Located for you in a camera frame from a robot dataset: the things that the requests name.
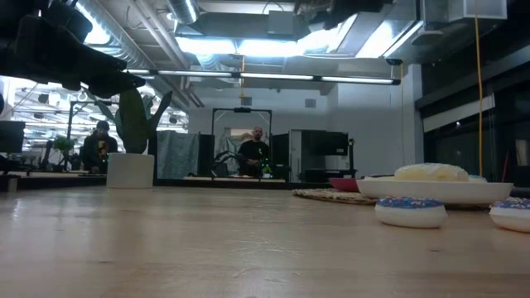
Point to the grey curtain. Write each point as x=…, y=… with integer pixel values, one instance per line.
x=176, y=154

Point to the red plate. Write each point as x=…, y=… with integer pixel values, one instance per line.
x=345, y=185

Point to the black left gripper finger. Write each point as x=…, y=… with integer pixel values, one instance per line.
x=120, y=85
x=62, y=58

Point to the large chocolate iced donut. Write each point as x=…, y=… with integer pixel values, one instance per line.
x=379, y=178

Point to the silver ventilation duct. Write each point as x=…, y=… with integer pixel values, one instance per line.
x=184, y=10

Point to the large turquoise iced donut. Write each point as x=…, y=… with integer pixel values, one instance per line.
x=478, y=179

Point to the white plate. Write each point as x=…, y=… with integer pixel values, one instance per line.
x=435, y=192

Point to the person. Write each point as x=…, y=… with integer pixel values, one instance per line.
x=253, y=152
x=97, y=145

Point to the long ceiling light fixture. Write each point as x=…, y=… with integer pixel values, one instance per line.
x=273, y=76

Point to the green plant in white pot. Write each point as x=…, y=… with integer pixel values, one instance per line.
x=130, y=171

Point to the dark cabinet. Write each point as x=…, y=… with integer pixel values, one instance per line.
x=327, y=142

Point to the large white green iced donut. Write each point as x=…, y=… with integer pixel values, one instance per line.
x=430, y=173

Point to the black aluminium table frame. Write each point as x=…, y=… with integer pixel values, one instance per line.
x=207, y=183

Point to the black monitor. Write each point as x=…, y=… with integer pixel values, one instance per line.
x=11, y=136

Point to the small dark blue donut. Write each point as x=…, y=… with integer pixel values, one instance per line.
x=513, y=217
x=410, y=215

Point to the small green bush plant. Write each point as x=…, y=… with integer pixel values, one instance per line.
x=62, y=143

